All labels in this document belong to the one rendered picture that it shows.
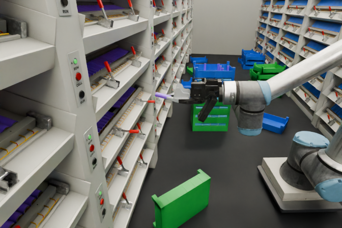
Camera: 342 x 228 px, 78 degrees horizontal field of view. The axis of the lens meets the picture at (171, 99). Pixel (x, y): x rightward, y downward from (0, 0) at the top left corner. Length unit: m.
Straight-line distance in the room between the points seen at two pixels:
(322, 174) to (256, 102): 0.47
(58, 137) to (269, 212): 1.13
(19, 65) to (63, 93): 0.12
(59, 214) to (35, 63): 0.36
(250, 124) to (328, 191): 0.45
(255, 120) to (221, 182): 0.66
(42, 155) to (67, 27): 0.26
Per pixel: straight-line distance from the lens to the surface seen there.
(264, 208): 1.37
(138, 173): 1.23
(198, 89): 0.79
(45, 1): 0.46
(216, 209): 1.29
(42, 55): 0.44
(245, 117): 0.85
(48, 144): 0.50
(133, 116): 0.95
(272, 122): 2.16
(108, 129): 0.82
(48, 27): 0.46
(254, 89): 0.81
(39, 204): 0.61
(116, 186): 0.91
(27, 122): 0.52
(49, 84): 0.50
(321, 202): 1.44
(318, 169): 1.14
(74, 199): 0.64
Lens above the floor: 1.00
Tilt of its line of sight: 24 degrees down
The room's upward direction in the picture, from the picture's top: straight up
